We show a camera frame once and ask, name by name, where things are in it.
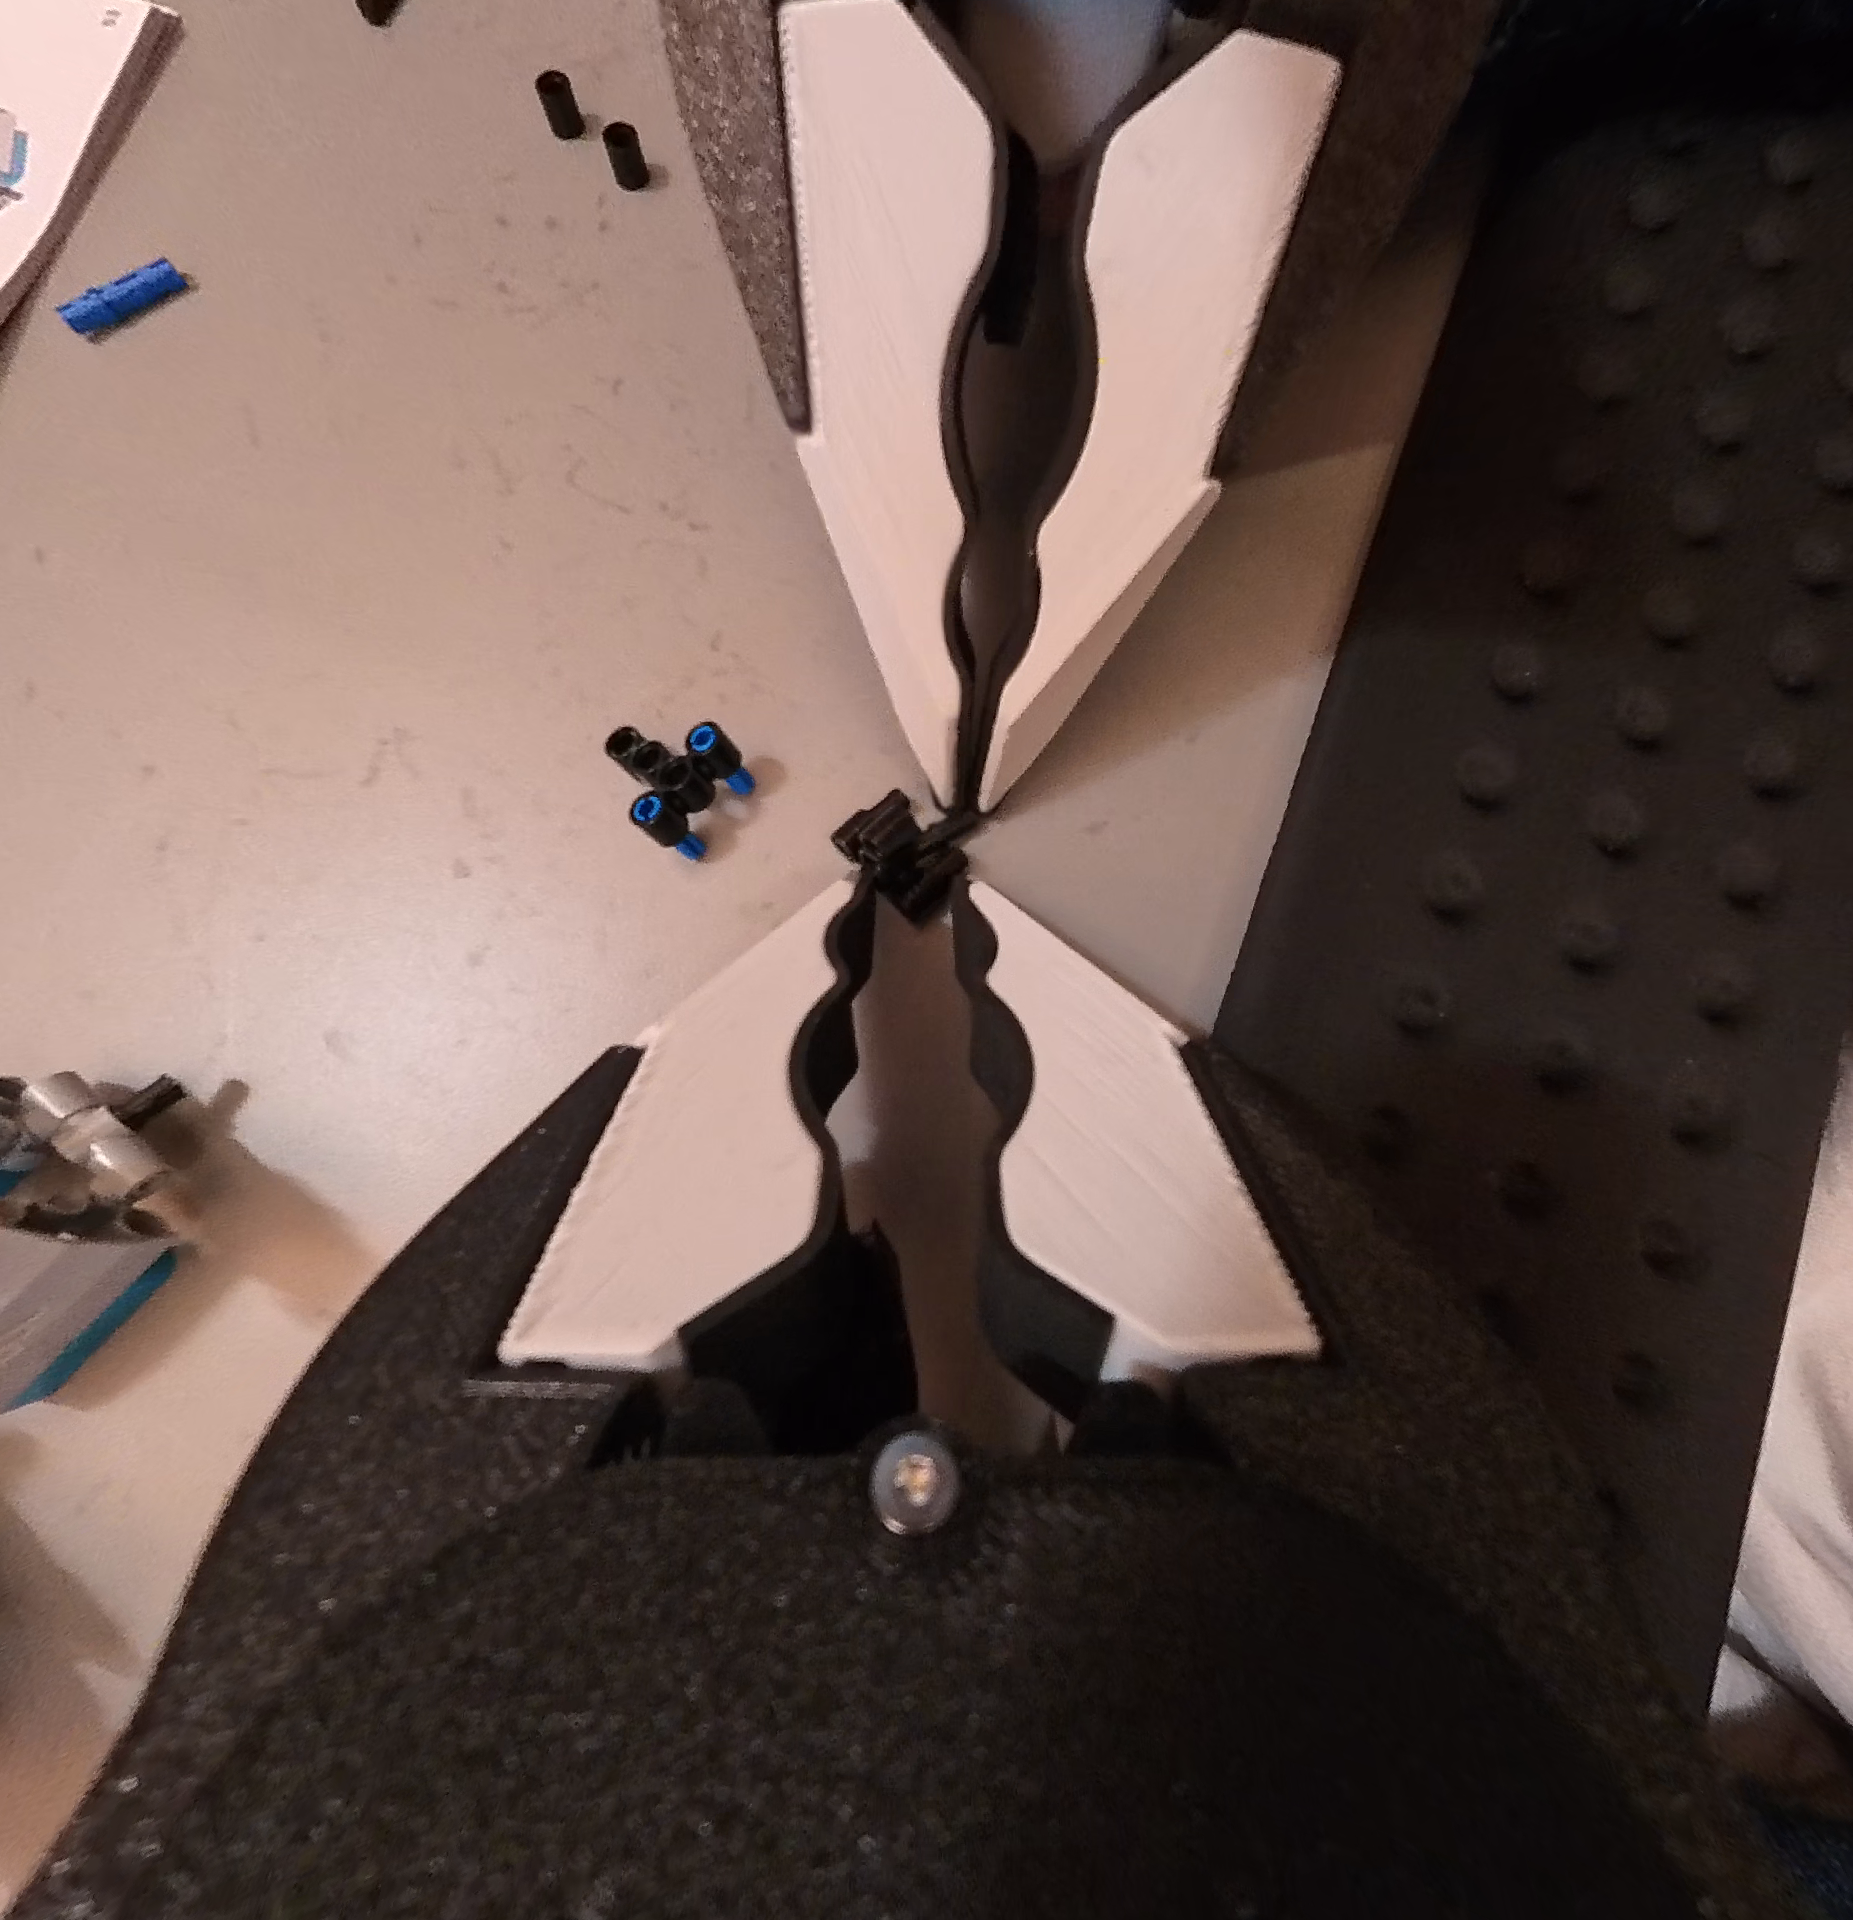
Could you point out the black blue connector assembly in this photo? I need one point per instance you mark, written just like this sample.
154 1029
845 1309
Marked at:
672 780

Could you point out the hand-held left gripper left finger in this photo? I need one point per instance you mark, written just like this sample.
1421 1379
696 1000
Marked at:
672 1200

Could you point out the toy instruction booklet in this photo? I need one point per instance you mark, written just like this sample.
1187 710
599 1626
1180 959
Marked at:
40 164

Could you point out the grey desk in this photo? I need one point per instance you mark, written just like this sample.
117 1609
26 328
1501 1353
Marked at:
340 600

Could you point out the black studded mat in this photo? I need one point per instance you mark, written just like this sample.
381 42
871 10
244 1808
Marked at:
1586 751

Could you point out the black connector brick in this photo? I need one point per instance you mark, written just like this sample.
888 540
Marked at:
898 862

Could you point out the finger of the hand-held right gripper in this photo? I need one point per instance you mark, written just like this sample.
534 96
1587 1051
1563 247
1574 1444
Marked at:
867 301
1182 301

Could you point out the person's white shirt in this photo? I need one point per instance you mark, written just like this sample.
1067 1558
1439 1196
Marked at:
1825 1425

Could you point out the black bush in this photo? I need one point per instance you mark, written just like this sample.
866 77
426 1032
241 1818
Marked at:
560 102
627 154

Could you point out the blue pin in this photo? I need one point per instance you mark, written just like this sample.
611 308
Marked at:
124 296

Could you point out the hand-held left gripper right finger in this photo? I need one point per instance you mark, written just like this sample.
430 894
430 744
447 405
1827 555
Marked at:
1151 1184

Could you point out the small black pin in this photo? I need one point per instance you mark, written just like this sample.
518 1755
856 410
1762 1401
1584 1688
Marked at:
958 822

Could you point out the blue yellow brick assembly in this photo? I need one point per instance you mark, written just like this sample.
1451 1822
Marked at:
56 1304

